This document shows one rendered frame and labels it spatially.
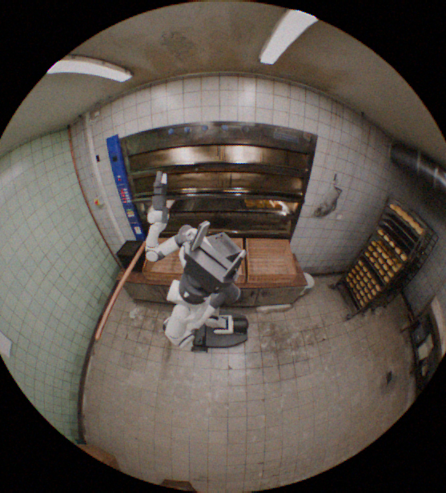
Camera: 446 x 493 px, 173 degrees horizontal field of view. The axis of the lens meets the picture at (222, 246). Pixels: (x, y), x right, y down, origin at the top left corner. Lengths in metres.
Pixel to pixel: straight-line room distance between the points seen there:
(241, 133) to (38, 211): 2.17
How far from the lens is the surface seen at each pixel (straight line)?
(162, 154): 1.54
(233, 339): 1.78
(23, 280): 1.96
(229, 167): 1.43
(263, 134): 1.47
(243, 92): 1.49
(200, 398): 1.94
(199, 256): 0.28
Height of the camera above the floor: 1.90
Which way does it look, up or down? 41 degrees down
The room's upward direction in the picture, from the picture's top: straight up
